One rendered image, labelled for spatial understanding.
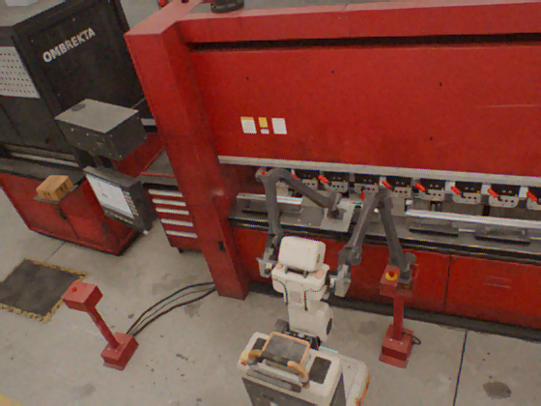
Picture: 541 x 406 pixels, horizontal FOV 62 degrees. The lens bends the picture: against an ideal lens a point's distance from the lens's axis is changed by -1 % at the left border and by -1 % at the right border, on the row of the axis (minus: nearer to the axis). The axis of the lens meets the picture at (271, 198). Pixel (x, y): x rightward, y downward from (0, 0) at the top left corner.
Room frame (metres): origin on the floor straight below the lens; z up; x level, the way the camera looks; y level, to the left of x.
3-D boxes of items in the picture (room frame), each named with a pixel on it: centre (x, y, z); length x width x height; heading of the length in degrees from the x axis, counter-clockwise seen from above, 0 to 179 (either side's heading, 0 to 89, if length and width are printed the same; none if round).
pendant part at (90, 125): (2.48, 0.90, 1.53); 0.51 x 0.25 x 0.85; 48
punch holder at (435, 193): (2.11, -0.98, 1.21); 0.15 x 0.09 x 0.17; 63
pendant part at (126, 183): (2.38, 0.92, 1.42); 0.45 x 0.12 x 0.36; 48
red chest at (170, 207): (3.36, 0.71, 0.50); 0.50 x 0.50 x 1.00; 63
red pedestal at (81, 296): (2.25, 1.45, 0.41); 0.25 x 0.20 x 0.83; 153
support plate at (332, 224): (2.24, -0.40, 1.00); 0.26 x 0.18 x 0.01; 153
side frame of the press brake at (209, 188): (2.97, 0.32, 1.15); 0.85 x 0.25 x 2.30; 153
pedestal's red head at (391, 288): (1.82, -0.67, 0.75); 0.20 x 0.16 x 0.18; 56
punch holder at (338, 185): (2.38, -0.44, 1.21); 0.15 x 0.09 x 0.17; 63
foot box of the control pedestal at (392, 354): (1.79, -0.66, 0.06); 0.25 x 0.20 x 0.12; 146
